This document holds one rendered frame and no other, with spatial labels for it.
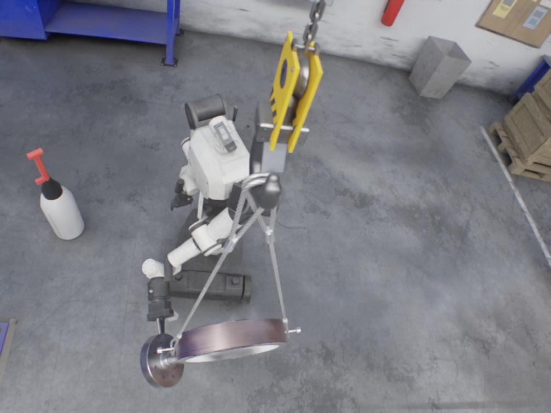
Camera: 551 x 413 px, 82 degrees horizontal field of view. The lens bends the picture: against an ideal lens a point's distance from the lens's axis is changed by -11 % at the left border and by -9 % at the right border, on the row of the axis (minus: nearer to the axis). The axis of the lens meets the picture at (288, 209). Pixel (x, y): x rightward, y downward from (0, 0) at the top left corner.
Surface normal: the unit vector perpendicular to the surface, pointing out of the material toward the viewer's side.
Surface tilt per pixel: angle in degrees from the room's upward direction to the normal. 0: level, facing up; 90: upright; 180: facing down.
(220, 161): 8
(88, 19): 0
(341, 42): 90
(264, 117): 0
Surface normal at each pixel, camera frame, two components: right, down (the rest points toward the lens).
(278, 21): 0.09, 0.83
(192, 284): 0.25, -0.55
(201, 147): -0.41, -0.06
